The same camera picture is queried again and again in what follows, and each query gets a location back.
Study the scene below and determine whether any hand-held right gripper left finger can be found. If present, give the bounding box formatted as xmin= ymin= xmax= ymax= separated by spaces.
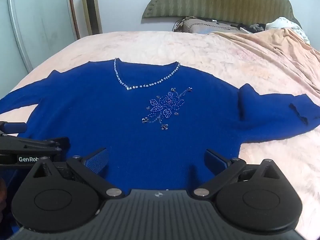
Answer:
xmin=30 ymin=148 xmax=125 ymax=199

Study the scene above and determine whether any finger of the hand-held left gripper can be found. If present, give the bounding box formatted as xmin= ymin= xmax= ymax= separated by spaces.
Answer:
xmin=0 ymin=121 xmax=28 ymax=134
xmin=0 ymin=135 xmax=70 ymax=156

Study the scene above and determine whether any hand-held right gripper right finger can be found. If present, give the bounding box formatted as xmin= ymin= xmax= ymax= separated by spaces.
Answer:
xmin=192 ymin=149 xmax=288 ymax=199

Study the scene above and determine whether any blue beaded sweater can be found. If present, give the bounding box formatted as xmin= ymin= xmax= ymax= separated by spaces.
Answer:
xmin=0 ymin=58 xmax=320 ymax=240

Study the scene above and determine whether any white wardrobe with flower stickers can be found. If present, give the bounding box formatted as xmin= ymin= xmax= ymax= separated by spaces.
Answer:
xmin=0 ymin=0 xmax=77 ymax=100

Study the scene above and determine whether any pink plush blanket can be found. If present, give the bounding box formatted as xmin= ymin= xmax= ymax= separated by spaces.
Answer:
xmin=0 ymin=31 xmax=320 ymax=240

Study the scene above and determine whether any peach quilt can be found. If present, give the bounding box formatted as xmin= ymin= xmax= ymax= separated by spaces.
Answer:
xmin=214 ymin=28 xmax=320 ymax=98

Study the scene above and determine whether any dark cloth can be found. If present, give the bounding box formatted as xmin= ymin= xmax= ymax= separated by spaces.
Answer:
xmin=237 ymin=23 xmax=267 ymax=34

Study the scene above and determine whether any gold standing air conditioner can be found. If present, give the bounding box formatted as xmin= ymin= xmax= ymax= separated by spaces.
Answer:
xmin=80 ymin=0 xmax=103 ymax=36

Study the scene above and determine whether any white cloth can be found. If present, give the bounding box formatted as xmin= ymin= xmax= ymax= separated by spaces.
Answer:
xmin=265 ymin=17 xmax=311 ymax=45

